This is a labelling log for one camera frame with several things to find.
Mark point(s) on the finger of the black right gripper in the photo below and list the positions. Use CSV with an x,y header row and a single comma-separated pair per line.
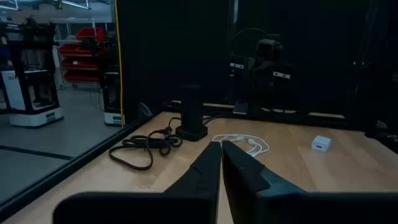
x,y
269,76
257,76

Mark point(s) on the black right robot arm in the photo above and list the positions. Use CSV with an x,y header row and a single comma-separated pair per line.
x,y
248,102

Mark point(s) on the black white robot workstation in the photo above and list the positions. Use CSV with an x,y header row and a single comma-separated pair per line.
x,y
34,116
112,118

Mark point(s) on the red storage bins rack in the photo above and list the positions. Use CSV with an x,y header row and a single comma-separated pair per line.
x,y
88,33

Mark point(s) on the black power tower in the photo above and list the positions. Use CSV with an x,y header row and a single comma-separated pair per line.
x,y
191,109

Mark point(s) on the black table frame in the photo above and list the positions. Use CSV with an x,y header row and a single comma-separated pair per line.
x,y
62,170

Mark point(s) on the black partition panel yellow edge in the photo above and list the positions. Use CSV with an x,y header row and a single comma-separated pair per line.
x,y
171,46

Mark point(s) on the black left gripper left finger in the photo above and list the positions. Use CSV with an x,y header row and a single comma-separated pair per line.
x,y
192,186

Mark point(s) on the white USB charger block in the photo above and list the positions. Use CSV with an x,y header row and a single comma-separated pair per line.
x,y
321,143

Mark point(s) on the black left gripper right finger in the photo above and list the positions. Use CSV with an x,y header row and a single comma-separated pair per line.
x,y
248,186

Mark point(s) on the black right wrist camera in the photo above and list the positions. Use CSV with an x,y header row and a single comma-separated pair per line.
x,y
269,49

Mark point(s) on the black frame foot brace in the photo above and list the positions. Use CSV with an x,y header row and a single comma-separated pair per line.
x,y
145,111

